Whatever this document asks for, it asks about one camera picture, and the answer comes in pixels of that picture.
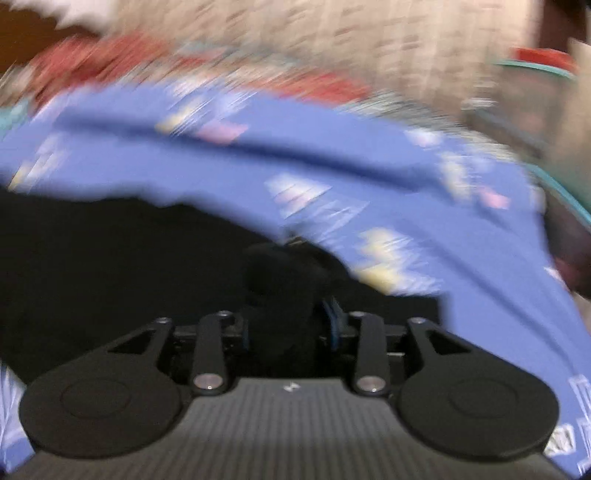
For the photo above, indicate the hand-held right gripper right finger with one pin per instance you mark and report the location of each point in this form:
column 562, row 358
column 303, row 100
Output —
column 369, row 350

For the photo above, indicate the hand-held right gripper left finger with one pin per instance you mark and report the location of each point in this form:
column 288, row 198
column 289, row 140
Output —
column 210, row 350

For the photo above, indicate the black pants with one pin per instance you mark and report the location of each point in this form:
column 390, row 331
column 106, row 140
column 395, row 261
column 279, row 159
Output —
column 115, row 258

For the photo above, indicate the blue printed bedsheet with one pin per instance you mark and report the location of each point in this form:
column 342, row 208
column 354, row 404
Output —
column 415, row 198

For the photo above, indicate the teal rimmed storage bin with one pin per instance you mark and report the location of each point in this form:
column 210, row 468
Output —
column 565, row 217

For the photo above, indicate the patchwork quilt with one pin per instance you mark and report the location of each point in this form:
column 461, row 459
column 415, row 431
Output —
column 415, row 110

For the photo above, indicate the clear storage box teal lid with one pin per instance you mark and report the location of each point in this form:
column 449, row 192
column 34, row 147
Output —
column 512, row 101

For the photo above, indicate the teal patterned quilt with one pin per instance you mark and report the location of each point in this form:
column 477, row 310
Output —
column 11, row 117

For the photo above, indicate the red floral blanket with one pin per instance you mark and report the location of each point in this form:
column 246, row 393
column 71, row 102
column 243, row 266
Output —
column 115, row 55

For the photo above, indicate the beige leaf print curtain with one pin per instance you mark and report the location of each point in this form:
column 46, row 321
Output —
column 323, row 41

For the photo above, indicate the carved wooden headboard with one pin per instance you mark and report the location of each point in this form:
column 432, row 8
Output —
column 27, row 37

